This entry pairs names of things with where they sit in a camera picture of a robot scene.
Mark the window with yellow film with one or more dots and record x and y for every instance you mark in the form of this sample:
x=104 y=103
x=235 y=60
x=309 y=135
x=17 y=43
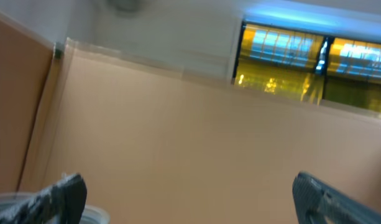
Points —
x=308 y=66

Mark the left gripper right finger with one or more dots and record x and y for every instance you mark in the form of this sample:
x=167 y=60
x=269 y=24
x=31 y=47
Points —
x=317 y=202

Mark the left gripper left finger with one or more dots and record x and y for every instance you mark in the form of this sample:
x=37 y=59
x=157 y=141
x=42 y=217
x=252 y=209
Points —
x=63 y=201

